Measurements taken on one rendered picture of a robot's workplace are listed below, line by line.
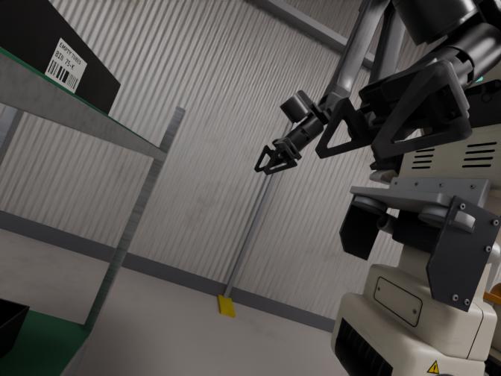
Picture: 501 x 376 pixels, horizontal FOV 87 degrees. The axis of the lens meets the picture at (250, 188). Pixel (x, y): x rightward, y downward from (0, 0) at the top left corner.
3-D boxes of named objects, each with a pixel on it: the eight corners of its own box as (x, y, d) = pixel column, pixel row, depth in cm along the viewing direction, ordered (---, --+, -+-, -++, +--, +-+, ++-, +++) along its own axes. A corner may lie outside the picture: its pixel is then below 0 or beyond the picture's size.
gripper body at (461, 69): (429, 66, 22) (486, 21, 23) (353, 94, 32) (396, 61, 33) (457, 130, 24) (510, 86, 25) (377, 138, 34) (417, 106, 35)
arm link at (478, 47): (522, 54, 28) (467, 75, 33) (493, -5, 27) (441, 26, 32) (477, 91, 27) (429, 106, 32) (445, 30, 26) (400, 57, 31)
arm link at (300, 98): (347, 109, 68) (330, 116, 76) (320, 71, 66) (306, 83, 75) (314, 138, 67) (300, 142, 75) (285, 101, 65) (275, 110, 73)
